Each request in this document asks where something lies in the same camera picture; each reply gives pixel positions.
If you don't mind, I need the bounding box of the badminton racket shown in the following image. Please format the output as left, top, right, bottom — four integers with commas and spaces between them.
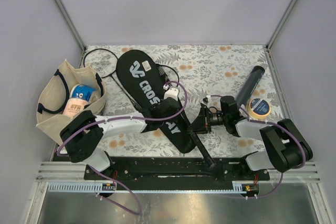
82, 48, 140, 110
156, 63, 216, 169

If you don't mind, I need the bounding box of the left aluminium frame post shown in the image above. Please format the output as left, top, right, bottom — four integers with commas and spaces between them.
53, 0, 86, 53

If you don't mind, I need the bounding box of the right aluminium frame post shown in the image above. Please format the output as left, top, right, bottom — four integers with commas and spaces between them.
265, 0, 299, 50

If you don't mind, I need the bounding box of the blue white can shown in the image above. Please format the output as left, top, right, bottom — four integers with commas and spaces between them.
70, 84, 95, 102

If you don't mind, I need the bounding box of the black racket cover bag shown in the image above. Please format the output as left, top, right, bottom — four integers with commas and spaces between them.
116, 50, 195, 154

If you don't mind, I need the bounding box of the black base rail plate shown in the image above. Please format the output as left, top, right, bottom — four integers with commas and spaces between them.
83, 157, 270, 191

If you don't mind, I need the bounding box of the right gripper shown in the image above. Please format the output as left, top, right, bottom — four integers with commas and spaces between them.
186, 106, 228, 134

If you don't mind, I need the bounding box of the masking tape roll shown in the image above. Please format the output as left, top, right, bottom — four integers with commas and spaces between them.
247, 98, 271, 119

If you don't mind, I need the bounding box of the black shuttlecock tube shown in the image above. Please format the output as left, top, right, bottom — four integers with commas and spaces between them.
236, 66, 265, 106

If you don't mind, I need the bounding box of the floral table mat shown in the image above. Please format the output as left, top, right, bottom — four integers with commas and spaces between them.
85, 45, 285, 157

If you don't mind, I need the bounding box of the aluminium frame post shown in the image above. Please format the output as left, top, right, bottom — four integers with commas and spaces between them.
265, 0, 299, 50
53, 0, 86, 53

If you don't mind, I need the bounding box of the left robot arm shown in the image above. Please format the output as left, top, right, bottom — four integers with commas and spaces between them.
60, 98, 181, 179

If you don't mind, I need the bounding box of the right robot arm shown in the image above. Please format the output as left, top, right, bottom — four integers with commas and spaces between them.
187, 95, 313, 180

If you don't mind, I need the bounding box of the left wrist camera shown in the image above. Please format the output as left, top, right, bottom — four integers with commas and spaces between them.
163, 84, 180, 101

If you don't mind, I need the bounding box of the beige canvas tote bag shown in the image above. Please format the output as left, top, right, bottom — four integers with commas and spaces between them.
36, 61, 107, 145

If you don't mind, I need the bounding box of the pink labelled jar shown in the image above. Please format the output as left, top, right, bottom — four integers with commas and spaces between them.
63, 98, 87, 117

